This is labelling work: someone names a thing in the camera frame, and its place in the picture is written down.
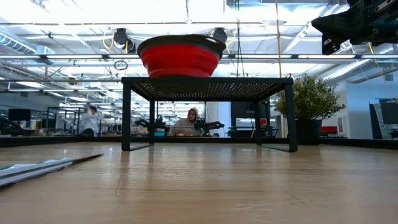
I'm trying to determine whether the small hanging cable loop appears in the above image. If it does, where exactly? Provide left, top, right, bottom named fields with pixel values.
left=113, top=60, right=129, bottom=72

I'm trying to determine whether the dark panel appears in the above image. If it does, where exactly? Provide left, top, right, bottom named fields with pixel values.
left=369, top=101, right=398, bottom=141

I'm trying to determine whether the person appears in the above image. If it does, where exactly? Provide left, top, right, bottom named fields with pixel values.
left=78, top=104, right=104, bottom=137
left=170, top=107, right=201, bottom=137

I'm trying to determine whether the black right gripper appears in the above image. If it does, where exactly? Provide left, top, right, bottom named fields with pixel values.
left=310, top=0, right=398, bottom=56

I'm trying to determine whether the small black monitor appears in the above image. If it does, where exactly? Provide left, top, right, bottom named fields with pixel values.
left=8, top=108, right=32, bottom=122

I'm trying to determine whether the black hanging cable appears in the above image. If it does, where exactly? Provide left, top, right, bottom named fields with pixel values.
left=235, top=0, right=245, bottom=78

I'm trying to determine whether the black ceiling cord reel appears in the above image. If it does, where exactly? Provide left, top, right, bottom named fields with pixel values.
left=212, top=27, right=229, bottom=44
left=113, top=27, right=137, bottom=54

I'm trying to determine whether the green potted plant black pot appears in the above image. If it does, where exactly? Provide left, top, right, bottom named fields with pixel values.
left=274, top=73, right=346, bottom=146

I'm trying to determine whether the black mesh metal rack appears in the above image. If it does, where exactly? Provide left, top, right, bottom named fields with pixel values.
left=121, top=77, right=299, bottom=153

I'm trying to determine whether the red collapsible bowl grey rim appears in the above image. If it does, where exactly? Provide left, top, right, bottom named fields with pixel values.
left=136, top=34, right=227, bottom=78

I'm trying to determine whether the yellow cable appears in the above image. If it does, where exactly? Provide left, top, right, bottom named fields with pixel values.
left=274, top=0, right=283, bottom=78

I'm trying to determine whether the knife with teal white handle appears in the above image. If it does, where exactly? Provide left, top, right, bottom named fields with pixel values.
left=0, top=152, right=105, bottom=188

